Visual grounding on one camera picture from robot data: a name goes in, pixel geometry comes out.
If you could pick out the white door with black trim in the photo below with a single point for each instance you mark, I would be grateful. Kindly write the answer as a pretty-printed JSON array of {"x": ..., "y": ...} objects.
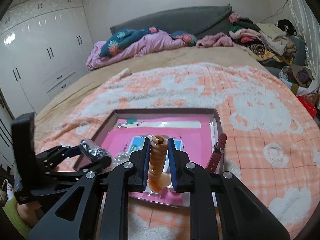
[{"x": 5, "y": 135}]

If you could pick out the person's left forearm green sleeve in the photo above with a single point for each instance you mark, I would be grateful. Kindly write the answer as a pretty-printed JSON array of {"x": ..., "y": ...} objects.
[{"x": 15, "y": 220}]

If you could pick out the grey blue chair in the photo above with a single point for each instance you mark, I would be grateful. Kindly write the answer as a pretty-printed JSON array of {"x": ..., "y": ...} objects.
[{"x": 298, "y": 50}]

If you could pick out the dark floral pillow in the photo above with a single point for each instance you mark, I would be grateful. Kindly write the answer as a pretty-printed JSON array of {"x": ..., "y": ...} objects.
[
  {"x": 183, "y": 37},
  {"x": 117, "y": 43}
]

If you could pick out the tan bed sheet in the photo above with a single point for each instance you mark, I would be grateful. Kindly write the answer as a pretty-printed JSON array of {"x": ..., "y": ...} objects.
[{"x": 175, "y": 57}]

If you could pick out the white bag of clothes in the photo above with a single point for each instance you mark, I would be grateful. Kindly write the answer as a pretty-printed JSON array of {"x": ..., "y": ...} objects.
[{"x": 301, "y": 78}]

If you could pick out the pink shallow box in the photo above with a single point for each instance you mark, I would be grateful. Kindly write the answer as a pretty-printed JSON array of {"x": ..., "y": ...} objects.
[{"x": 120, "y": 140}]

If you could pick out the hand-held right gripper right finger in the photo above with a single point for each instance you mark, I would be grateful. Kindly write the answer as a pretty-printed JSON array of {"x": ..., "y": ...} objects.
[{"x": 171, "y": 166}]

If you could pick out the white curtain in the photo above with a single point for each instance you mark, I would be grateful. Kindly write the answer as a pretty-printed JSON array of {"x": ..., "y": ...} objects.
[{"x": 305, "y": 12}]

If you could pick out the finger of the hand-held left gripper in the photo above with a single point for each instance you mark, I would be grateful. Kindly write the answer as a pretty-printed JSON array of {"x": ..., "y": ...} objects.
[
  {"x": 67, "y": 151},
  {"x": 95, "y": 163}
]

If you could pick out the black bag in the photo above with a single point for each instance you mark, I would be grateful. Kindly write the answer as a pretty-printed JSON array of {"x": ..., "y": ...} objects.
[{"x": 286, "y": 27}]

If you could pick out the grey padded headboard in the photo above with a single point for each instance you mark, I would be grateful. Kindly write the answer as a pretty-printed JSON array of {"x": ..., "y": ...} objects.
[{"x": 175, "y": 20}]

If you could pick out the small teal trinket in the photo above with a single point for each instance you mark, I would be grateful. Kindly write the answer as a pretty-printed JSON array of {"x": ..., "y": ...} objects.
[{"x": 130, "y": 122}]

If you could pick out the white glossy wardrobe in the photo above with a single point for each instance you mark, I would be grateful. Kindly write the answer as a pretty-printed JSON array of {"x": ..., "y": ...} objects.
[{"x": 45, "y": 55}]

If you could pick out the pile of folded clothes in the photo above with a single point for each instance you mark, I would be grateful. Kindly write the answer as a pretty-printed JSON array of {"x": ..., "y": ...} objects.
[{"x": 265, "y": 40}]

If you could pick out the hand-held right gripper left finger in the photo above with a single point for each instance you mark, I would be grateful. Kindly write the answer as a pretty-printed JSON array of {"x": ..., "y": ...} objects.
[{"x": 147, "y": 166}]

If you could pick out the purple quilt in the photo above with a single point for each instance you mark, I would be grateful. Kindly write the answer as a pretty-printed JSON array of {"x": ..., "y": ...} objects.
[{"x": 150, "y": 43}]

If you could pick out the pink fleece garment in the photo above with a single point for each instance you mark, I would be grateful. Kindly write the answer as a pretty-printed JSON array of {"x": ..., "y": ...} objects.
[{"x": 215, "y": 40}]

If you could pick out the orange white checked blanket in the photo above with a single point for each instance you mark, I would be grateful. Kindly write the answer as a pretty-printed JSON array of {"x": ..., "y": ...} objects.
[{"x": 250, "y": 135}]

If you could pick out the red plastic stool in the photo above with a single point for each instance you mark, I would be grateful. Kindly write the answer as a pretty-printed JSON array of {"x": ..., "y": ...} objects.
[{"x": 306, "y": 106}]

